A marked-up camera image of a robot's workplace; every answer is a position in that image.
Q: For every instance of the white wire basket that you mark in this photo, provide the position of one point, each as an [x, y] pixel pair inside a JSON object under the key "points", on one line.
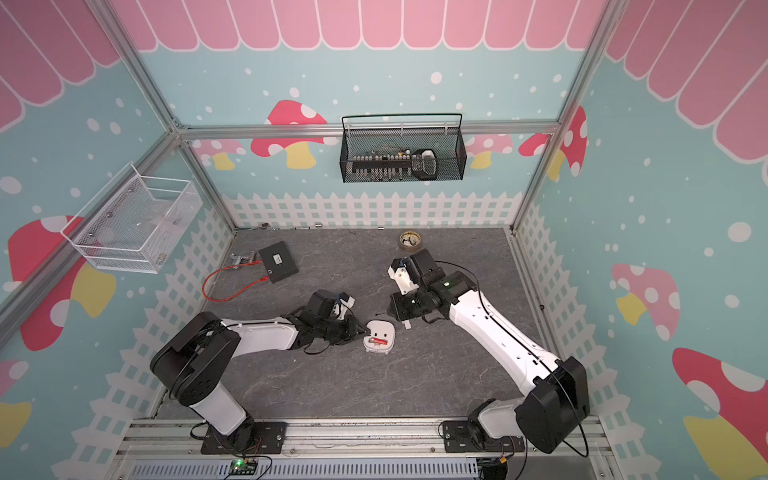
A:
{"points": [[134, 222]]}

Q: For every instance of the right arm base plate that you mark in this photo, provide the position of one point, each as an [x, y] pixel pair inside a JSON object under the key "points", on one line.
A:
{"points": [[464, 436]]}

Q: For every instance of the black wire basket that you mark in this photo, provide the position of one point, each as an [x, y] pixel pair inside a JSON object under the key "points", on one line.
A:
{"points": [[433, 141]]}

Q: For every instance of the brown tape roll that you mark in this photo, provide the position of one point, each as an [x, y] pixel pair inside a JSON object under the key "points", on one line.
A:
{"points": [[410, 241]]}

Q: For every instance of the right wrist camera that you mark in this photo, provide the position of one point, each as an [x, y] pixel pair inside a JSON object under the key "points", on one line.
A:
{"points": [[418, 270]]}

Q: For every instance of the metal bracket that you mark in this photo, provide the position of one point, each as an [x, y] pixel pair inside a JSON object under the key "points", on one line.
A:
{"points": [[238, 260]]}

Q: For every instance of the black network switch box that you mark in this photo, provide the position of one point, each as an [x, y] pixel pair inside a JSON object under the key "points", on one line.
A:
{"points": [[278, 262]]}

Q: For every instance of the white alarm clock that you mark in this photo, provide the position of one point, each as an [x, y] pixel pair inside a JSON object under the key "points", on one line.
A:
{"points": [[380, 329]]}

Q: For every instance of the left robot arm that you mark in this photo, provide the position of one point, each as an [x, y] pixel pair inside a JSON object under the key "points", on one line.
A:
{"points": [[191, 365]]}

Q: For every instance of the green lit circuit board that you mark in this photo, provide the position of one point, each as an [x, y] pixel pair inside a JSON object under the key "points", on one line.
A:
{"points": [[243, 467]]}

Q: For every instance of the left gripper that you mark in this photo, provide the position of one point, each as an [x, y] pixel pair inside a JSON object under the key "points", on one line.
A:
{"points": [[351, 330]]}

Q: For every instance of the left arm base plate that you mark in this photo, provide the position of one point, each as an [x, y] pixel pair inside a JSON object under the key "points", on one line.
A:
{"points": [[251, 438]]}

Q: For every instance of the black connector strip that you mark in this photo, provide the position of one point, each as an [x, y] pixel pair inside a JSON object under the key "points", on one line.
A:
{"points": [[378, 168]]}

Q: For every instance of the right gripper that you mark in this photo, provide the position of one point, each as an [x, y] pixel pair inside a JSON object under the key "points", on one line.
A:
{"points": [[399, 311]]}

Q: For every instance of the aluminium rail frame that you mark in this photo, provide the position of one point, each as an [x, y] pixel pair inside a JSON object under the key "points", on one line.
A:
{"points": [[354, 448]]}

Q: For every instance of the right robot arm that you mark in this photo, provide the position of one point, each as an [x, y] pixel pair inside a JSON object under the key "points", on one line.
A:
{"points": [[554, 399]]}

